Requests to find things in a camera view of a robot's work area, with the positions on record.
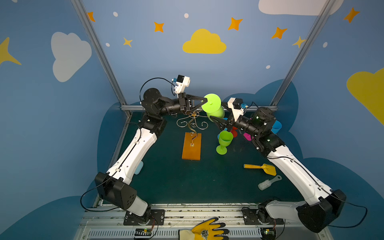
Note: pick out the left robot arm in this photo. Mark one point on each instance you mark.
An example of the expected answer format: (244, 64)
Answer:
(114, 186)

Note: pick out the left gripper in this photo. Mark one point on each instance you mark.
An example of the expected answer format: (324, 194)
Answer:
(183, 103)

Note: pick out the right circuit board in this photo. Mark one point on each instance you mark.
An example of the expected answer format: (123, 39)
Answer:
(268, 234)

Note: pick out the white brush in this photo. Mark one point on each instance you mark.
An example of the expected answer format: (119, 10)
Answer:
(267, 183)

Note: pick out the pink wine glass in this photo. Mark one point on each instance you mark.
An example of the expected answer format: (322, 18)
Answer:
(248, 137)

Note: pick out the red wine glass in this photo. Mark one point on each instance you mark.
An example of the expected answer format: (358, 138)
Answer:
(234, 132)

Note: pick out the yellow toy shovel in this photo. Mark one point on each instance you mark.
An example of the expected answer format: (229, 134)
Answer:
(268, 169)

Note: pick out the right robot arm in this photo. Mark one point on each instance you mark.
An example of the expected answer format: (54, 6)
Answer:
(321, 204)

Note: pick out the gold wire glass rack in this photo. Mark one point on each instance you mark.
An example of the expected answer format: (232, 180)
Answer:
(191, 122)

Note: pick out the left circuit board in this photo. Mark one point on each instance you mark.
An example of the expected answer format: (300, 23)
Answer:
(143, 232)

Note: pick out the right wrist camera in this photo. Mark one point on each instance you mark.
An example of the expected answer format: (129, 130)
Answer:
(237, 106)

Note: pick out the green wine glass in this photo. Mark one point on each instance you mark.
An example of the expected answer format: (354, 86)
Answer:
(213, 107)
(225, 139)

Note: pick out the orange wooden rack base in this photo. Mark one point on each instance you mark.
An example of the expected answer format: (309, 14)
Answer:
(192, 147)

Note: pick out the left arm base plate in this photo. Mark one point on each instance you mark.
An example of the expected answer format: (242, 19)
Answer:
(150, 217)

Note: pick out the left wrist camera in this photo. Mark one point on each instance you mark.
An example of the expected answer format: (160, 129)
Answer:
(181, 82)

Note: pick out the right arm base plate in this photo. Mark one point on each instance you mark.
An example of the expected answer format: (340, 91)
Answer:
(255, 217)

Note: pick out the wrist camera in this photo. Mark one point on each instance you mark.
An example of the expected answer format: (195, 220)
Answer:
(181, 82)
(237, 106)

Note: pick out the circuit board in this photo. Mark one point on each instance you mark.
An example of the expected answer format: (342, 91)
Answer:
(143, 232)
(268, 234)

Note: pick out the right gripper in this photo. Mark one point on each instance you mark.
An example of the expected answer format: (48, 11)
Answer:
(232, 121)

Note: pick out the yellow black work glove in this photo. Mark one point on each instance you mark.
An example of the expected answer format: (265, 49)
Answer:
(210, 229)

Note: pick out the light blue toy spatula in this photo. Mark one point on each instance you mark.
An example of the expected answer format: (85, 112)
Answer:
(139, 168)

